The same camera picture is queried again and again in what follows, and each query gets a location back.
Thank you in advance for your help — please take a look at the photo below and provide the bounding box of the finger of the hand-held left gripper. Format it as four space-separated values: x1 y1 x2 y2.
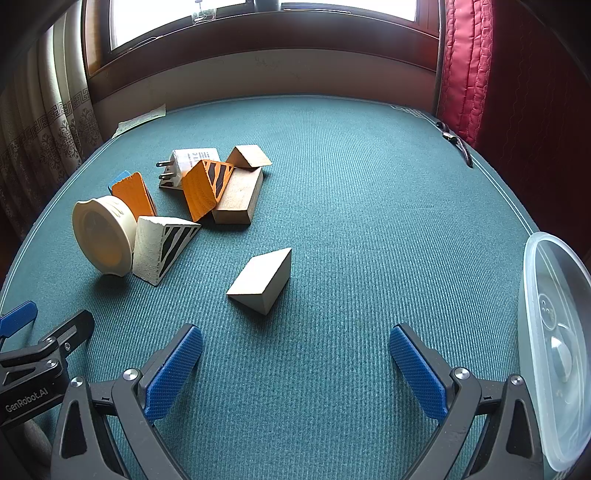
0 301 38 340
42 310 96 360

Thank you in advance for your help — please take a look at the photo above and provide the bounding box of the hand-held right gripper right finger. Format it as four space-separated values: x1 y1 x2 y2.
389 323 543 480

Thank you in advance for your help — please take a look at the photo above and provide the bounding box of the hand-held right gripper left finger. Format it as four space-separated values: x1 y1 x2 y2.
50 323 204 480

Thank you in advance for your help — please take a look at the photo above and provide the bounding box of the cream round lid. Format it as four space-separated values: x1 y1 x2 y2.
72 195 138 278

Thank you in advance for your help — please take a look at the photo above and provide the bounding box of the white striped triangular block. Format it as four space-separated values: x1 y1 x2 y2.
132 216 202 288

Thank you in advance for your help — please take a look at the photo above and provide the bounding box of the plain cream triangular block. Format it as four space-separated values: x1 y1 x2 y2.
226 247 293 316

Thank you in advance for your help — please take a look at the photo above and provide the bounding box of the orange wooden block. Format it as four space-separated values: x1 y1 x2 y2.
112 172 158 219

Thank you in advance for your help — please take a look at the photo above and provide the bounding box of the clear plastic container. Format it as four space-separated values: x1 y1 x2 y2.
516 231 591 480

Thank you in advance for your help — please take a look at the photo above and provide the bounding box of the orange striped triangular block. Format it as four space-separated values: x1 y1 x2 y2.
181 159 235 222

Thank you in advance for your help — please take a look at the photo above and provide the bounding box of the rectangular wooden block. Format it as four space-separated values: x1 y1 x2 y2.
212 166 265 225

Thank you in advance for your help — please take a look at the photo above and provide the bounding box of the white charger plug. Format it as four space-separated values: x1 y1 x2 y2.
156 148 220 190

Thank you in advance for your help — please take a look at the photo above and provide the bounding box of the small wooden triangular block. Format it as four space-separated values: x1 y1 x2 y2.
225 144 273 171

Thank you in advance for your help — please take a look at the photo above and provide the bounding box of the person's left forearm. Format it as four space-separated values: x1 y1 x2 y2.
0 418 52 480

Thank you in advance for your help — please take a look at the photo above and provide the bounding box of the green felt table cover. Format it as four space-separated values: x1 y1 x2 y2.
0 95 591 480

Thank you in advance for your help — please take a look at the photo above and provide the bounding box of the beige patterned curtain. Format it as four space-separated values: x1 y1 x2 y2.
0 18 102 241

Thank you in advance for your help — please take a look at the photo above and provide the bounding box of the printed paper sheet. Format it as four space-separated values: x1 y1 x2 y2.
112 104 167 138

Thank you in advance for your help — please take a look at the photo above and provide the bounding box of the red quilted curtain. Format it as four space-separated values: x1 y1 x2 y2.
436 0 591 250

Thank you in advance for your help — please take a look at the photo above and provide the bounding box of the wooden framed window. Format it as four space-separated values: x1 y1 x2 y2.
83 0 439 77

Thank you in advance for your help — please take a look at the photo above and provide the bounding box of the clear drinking glass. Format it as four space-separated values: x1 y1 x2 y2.
191 0 218 24

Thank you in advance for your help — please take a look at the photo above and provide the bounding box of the black strap wristwatch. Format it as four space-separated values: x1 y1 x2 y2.
434 121 474 168

